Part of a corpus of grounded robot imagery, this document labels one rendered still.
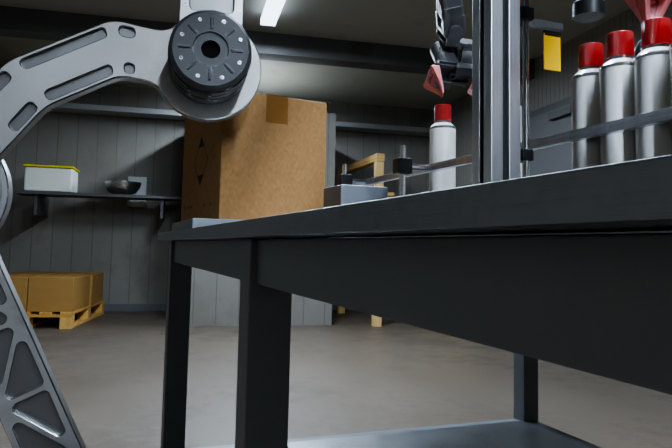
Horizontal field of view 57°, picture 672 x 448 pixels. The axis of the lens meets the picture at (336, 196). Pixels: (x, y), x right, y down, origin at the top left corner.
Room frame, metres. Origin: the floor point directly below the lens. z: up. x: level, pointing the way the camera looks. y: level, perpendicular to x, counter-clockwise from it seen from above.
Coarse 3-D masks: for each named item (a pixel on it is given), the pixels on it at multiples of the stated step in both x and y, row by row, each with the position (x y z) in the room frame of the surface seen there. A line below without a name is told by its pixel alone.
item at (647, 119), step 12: (624, 120) 0.74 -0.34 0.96; (636, 120) 0.72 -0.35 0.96; (648, 120) 0.71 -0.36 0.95; (660, 120) 0.69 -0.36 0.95; (564, 132) 0.84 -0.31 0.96; (576, 132) 0.81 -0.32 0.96; (588, 132) 0.79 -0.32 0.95; (600, 132) 0.77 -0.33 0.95; (612, 132) 0.76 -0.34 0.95; (540, 144) 0.88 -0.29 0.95; (552, 144) 0.86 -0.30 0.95; (468, 156) 1.06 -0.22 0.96; (432, 168) 1.17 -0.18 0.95; (444, 168) 1.14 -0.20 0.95; (372, 180) 1.43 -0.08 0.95; (384, 180) 1.37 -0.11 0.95
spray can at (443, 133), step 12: (444, 108) 1.21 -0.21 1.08; (444, 120) 1.21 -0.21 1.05; (432, 132) 1.21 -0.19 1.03; (444, 132) 1.20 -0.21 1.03; (432, 144) 1.21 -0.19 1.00; (444, 144) 1.20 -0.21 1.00; (432, 156) 1.21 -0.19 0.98; (444, 156) 1.20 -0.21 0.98; (432, 180) 1.21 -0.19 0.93; (444, 180) 1.20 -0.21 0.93
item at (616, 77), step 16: (624, 32) 0.78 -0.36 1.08; (608, 48) 0.79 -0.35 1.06; (624, 48) 0.78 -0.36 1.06; (608, 64) 0.78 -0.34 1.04; (624, 64) 0.77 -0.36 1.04; (608, 80) 0.78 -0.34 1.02; (624, 80) 0.77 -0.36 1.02; (608, 96) 0.78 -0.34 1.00; (624, 96) 0.77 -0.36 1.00; (608, 112) 0.78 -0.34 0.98; (624, 112) 0.77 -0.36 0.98; (608, 144) 0.78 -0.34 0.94; (624, 144) 0.77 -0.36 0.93; (608, 160) 0.78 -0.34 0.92; (624, 160) 0.77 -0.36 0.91
